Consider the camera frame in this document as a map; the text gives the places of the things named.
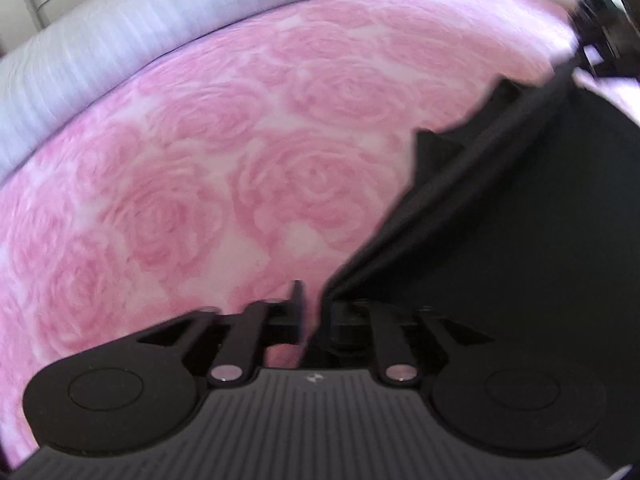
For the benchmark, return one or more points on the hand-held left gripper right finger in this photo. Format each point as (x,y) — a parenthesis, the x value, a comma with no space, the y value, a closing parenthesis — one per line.
(395,345)

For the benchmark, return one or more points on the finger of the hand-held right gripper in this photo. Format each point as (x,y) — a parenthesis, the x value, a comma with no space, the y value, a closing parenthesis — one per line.
(597,30)

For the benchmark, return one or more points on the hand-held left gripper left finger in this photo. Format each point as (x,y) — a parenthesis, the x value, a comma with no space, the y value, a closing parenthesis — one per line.
(297,310)

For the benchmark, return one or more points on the dark teal long-sleeved shirt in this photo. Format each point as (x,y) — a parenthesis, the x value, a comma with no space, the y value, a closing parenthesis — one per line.
(525,210)

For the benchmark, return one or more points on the pink rose-patterned blanket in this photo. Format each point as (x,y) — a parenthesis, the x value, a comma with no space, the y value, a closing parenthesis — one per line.
(225,170)

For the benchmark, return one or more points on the white ribbed quilt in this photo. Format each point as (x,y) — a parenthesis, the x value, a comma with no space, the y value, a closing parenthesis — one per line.
(100,50)

